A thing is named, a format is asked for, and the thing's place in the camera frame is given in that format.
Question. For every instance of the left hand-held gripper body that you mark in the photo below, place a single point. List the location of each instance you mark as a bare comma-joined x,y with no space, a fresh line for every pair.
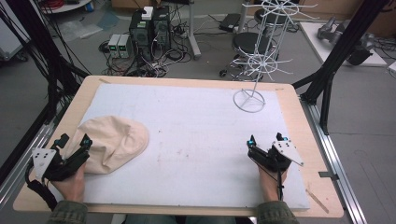
42,160

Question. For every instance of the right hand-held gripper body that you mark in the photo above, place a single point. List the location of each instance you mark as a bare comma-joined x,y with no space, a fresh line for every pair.
281,155

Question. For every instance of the beige cloth hat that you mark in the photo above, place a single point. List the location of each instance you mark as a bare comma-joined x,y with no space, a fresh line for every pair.
112,143

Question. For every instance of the person's right hand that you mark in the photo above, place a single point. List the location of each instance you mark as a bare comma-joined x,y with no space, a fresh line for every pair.
268,186

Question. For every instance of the person's left hand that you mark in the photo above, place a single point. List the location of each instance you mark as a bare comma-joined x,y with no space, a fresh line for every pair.
72,186

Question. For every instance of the wooden table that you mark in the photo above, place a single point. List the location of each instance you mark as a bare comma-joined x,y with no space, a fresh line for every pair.
314,149

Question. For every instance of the grey tape strip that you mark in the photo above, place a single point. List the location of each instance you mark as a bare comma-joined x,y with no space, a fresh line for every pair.
328,175

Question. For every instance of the thin wooden stick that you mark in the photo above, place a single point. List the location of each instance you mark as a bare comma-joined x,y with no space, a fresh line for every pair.
317,201

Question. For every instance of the white foam mat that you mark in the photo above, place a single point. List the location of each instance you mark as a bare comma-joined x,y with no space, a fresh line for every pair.
193,140

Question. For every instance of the black round stool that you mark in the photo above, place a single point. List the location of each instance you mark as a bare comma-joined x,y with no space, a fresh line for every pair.
249,43
264,15

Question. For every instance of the white platform board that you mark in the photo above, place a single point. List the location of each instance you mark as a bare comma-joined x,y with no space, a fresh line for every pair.
314,40

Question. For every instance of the grey power supply unit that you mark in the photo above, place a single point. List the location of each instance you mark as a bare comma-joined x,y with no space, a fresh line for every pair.
125,46
113,46

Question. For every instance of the clear plastic sheet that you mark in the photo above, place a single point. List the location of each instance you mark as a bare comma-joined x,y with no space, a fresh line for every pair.
79,30

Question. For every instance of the flat black device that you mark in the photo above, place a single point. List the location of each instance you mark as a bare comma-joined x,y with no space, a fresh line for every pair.
229,21

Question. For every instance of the grey metal desk leg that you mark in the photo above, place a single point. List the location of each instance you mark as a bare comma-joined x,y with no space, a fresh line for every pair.
193,34

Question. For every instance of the black computer tower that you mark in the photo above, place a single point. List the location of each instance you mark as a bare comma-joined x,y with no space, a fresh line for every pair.
140,31
162,28

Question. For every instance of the round white table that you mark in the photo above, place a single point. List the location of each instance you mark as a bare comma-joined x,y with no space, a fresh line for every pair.
67,6

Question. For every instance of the white box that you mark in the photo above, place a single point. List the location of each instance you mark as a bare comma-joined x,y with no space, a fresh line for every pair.
148,13

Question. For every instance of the aluminium rail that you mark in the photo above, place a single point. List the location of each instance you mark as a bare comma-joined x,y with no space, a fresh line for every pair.
339,174
21,168

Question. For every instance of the black metal frame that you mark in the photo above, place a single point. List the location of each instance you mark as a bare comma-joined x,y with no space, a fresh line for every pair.
342,46
34,37

